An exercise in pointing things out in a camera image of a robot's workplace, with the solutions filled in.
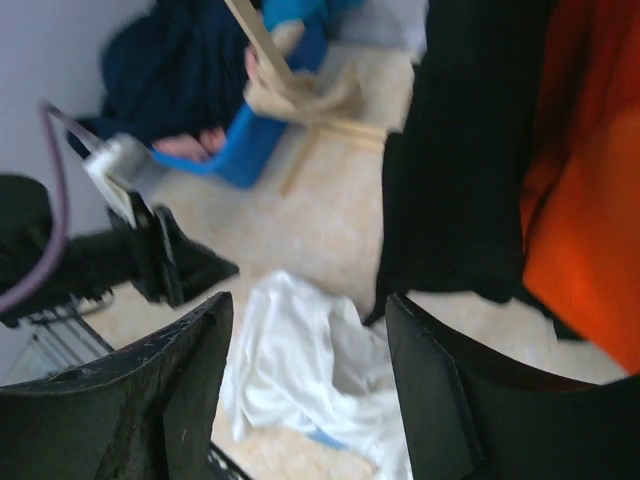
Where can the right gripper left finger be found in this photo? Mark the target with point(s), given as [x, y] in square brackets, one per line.
[145, 411]

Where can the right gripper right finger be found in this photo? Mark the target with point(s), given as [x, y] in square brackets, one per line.
[470, 412]

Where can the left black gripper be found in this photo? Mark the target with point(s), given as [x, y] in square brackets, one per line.
[169, 268]

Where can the white t shirt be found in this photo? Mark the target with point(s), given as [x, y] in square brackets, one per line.
[303, 361]

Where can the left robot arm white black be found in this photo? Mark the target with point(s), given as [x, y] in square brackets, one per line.
[91, 265]

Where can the orange hanging shirt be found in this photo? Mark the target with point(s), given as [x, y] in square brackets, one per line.
[580, 198]

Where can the black printed hanging shirt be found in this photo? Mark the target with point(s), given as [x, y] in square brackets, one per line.
[451, 178]

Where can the pink garment in basket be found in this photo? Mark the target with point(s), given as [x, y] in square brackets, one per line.
[195, 148]

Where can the blue plastic basket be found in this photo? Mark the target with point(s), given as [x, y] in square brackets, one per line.
[251, 139]

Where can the wooden clothes rack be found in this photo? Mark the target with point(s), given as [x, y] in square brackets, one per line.
[251, 21]

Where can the navy blue garment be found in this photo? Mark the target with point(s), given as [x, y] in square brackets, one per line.
[178, 69]

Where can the beige garment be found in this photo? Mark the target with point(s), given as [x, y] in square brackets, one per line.
[296, 96]

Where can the teal garment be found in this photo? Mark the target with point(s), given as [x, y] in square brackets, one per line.
[275, 12]

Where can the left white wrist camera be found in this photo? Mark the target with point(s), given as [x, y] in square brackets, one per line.
[112, 166]

